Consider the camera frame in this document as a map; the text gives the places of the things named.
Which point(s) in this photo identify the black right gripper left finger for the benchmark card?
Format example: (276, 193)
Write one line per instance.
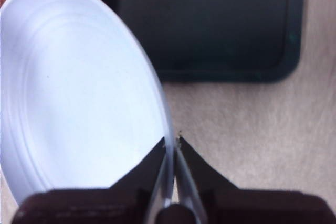
(126, 203)

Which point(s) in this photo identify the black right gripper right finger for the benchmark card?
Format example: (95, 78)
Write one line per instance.
(236, 205)

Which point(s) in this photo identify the blue round plate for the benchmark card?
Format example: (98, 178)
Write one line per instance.
(78, 90)

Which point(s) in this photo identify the black rectangular tray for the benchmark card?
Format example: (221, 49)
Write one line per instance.
(210, 24)

